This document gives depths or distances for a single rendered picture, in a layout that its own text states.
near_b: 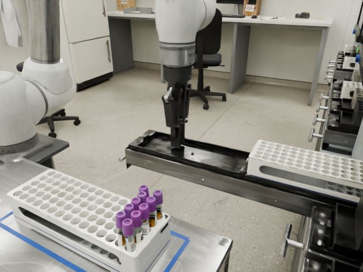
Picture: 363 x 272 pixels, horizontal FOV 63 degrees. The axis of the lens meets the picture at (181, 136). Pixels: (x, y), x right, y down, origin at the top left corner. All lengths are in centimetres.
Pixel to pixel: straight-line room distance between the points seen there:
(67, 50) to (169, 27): 334
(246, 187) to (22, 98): 75
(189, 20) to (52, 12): 56
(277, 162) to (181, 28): 37
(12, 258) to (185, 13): 58
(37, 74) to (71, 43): 278
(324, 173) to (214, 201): 130
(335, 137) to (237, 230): 89
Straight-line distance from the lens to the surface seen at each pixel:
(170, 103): 75
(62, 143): 119
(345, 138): 108
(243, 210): 189
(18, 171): 82
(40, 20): 114
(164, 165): 81
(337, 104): 128
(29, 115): 111
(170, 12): 71
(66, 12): 388
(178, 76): 74
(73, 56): 395
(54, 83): 118
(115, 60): 484
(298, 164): 72
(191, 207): 188
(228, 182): 74
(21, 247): 61
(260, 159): 71
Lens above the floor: 122
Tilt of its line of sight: 27 degrees down
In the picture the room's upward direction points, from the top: straight up
